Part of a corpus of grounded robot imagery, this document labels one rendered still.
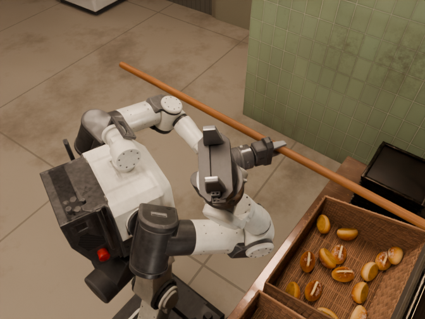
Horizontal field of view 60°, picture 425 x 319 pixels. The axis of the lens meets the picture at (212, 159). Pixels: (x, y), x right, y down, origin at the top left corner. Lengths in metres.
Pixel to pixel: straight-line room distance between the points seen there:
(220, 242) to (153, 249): 0.18
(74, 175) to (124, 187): 0.15
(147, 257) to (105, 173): 0.27
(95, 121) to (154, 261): 0.47
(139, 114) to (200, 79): 2.48
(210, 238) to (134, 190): 0.23
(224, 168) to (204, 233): 0.36
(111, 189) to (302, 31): 1.91
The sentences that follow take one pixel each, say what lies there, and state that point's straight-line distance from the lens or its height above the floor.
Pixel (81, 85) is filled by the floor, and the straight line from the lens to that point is 3.82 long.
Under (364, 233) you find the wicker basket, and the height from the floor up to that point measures 0.62.
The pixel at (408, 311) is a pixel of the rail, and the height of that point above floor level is 1.44.
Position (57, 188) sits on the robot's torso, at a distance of 1.03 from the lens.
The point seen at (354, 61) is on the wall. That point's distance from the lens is 2.53.
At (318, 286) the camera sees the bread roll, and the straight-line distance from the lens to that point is 1.70.
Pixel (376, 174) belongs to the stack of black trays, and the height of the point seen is 0.85.
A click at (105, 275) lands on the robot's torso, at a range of 1.29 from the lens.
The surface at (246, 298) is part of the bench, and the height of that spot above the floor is 0.58.
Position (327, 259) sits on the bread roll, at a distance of 1.76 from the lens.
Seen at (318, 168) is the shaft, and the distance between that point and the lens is 1.30.
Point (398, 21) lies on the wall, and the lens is 2.35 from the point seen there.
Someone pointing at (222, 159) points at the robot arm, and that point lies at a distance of 0.61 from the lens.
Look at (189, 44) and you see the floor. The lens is 4.23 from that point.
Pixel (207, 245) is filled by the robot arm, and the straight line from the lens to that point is 0.94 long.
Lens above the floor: 2.15
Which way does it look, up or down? 48 degrees down
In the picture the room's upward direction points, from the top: straight up
